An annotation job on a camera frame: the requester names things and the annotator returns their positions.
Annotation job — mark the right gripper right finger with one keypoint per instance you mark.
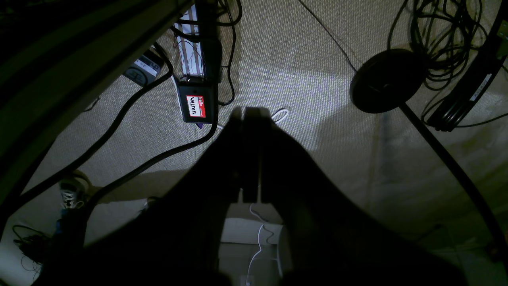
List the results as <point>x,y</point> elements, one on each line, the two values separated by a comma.
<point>332,241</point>

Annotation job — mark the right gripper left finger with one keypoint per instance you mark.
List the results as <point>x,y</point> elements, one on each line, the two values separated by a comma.
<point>174,243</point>

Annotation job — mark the black box with name sticker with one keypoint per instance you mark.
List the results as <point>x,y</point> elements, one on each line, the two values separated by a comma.
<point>197,102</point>

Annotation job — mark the round black stand base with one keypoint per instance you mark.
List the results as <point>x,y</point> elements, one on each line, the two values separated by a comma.
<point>387,80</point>

